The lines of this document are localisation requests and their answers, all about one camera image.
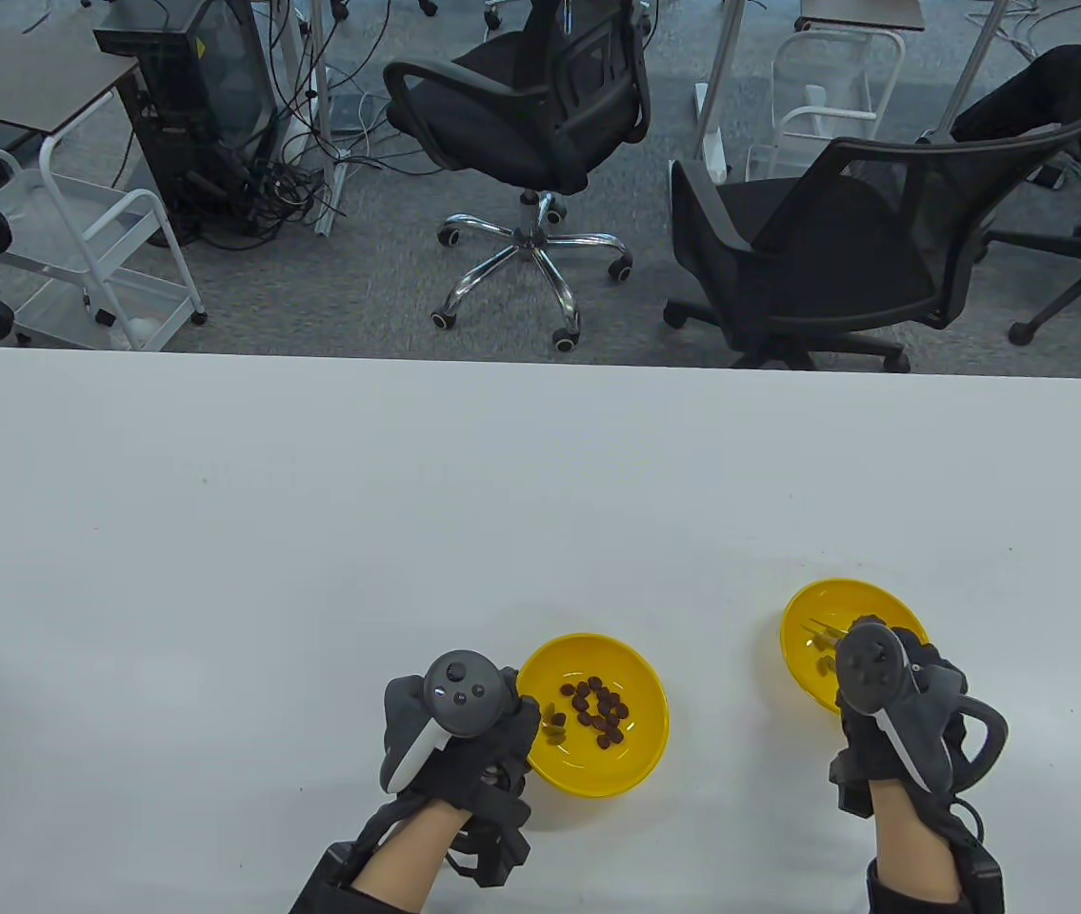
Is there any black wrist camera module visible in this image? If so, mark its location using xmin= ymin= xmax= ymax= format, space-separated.
xmin=290 ymin=843 xmax=360 ymax=914

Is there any person's right hand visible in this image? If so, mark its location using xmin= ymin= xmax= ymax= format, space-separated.
xmin=831 ymin=624 xmax=976 ymax=822

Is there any person's left forearm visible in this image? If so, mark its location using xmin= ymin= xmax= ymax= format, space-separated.
xmin=350 ymin=800 xmax=470 ymax=914

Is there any person's right forearm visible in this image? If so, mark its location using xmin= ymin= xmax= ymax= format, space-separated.
xmin=869 ymin=776 xmax=967 ymax=898

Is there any white metal pole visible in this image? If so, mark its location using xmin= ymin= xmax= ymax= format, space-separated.
xmin=948 ymin=0 xmax=1012 ymax=134

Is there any person's left hand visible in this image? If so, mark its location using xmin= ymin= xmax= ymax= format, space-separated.
xmin=381 ymin=669 xmax=542 ymax=891

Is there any pile of dark red raisins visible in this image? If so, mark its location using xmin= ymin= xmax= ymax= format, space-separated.
xmin=559 ymin=676 xmax=632 ymax=749

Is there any yellow plastic bowl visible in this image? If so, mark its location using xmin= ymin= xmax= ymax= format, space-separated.
xmin=780 ymin=578 xmax=931 ymax=717
xmin=514 ymin=633 xmax=670 ymax=799

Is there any tangle of black cables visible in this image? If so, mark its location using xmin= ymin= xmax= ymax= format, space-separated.
xmin=173 ymin=0 xmax=389 ymax=250

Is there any black office chair chrome base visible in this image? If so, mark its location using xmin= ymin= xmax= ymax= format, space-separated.
xmin=383 ymin=0 xmax=651 ymax=353

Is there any black computer tower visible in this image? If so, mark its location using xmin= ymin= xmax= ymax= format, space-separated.
xmin=92 ymin=0 xmax=279 ymax=244

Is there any white desk leg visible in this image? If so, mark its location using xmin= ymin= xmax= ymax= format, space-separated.
xmin=297 ymin=0 xmax=339 ymax=172
xmin=692 ymin=0 xmax=749 ymax=184

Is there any white power strip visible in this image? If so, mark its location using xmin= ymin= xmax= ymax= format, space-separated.
xmin=314 ymin=152 xmax=350 ymax=236

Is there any black mesh office chair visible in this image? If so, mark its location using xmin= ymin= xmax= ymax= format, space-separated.
xmin=662 ymin=112 xmax=1081 ymax=372

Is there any grey tracking controller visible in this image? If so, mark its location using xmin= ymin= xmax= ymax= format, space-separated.
xmin=833 ymin=617 xmax=1010 ymax=793
xmin=378 ymin=650 xmax=512 ymax=793

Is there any small dark top table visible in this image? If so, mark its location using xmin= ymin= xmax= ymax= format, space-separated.
xmin=0 ymin=27 xmax=143 ymax=136
xmin=795 ymin=0 xmax=927 ymax=32

